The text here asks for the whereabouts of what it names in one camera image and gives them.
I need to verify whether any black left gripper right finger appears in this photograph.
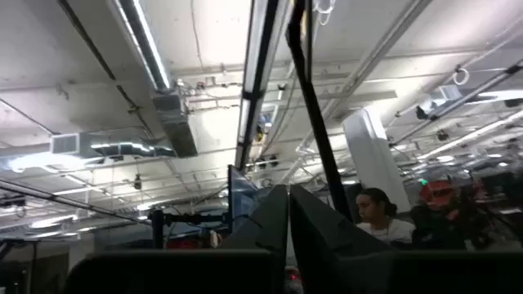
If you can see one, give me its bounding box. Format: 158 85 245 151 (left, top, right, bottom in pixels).
288 183 394 294

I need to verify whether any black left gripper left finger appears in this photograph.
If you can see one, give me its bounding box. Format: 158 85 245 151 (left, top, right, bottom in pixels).
220 184 289 262

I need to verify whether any person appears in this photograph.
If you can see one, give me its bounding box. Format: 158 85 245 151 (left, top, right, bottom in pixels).
355 186 417 247

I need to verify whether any white pillar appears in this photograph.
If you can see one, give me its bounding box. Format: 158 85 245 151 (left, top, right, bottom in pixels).
342 106 412 214

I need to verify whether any black metal pole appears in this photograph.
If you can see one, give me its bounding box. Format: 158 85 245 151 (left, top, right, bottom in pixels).
285 0 355 222

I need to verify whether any red object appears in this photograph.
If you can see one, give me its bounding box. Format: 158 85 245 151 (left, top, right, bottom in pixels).
418 179 455 210

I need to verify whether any long ceiling light strip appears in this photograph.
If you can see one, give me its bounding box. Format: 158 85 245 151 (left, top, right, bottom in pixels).
234 0 296 172

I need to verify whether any grey ceiling air duct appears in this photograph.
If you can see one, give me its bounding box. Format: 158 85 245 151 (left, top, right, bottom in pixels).
151 91 199 158

